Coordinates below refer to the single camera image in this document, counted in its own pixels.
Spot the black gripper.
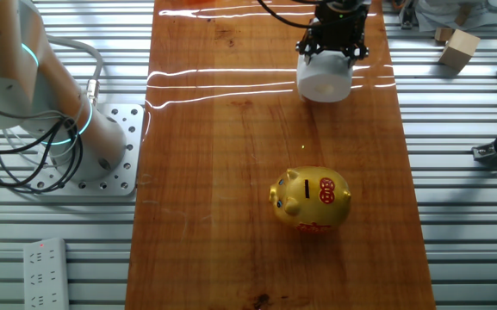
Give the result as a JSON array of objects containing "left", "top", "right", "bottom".
[{"left": 295, "top": 0, "right": 370, "bottom": 69}]

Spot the white toilet paper roll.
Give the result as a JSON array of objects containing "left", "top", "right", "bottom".
[{"left": 295, "top": 49, "right": 355, "bottom": 104}]

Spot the pale wooden block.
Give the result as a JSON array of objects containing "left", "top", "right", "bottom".
[{"left": 434, "top": 26, "right": 455, "bottom": 43}]

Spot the crumpled white tissue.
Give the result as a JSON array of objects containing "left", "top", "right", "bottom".
[{"left": 414, "top": 0, "right": 497, "bottom": 32}]

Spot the light wooden block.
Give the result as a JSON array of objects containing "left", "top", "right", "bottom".
[{"left": 439, "top": 28, "right": 481, "bottom": 73}]

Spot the golden piggy bank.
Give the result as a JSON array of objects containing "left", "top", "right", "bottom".
[{"left": 268, "top": 165, "right": 352, "bottom": 233}]

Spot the wooden board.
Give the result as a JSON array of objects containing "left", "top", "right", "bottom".
[{"left": 125, "top": 0, "right": 437, "bottom": 310}]

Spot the white power strip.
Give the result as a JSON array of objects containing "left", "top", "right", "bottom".
[{"left": 22, "top": 237, "right": 71, "bottom": 310}]

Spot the metal corner bracket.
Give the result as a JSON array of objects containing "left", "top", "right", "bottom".
[{"left": 398, "top": 3, "right": 416, "bottom": 31}]

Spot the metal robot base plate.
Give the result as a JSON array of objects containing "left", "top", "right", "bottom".
[{"left": 30, "top": 102, "right": 145, "bottom": 198}]

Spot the grey base cable with connector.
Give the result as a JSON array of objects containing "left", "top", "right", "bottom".
[{"left": 45, "top": 36, "right": 105, "bottom": 108}]

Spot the black base cable bundle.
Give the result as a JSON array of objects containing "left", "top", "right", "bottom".
[{"left": 0, "top": 96, "right": 84, "bottom": 195}]

